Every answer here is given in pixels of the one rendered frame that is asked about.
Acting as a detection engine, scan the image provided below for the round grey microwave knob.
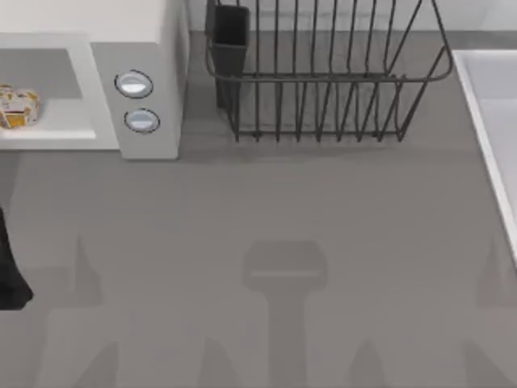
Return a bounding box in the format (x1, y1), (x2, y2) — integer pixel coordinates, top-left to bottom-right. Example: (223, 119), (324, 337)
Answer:
(114, 70), (154, 99)
(124, 108), (161, 134)

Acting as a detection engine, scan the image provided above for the dark grey utensil holder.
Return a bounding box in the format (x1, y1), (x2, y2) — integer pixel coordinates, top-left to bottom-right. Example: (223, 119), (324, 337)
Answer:
(205, 0), (251, 109)

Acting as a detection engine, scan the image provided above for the pale microwave oven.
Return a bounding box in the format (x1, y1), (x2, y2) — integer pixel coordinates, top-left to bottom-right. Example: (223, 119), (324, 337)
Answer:
(0, 0), (190, 162)

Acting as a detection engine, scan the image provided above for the yellow and white food package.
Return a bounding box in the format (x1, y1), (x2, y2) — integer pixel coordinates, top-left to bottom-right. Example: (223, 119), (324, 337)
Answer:
(0, 83), (41, 130)

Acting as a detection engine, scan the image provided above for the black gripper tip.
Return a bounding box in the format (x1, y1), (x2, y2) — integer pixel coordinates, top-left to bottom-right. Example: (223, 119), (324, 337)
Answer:
(0, 206), (34, 311)

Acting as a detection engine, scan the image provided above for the dark wire dish rack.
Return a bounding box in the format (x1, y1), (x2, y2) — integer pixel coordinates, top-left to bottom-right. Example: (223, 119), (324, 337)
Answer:
(204, 0), (453, 144)

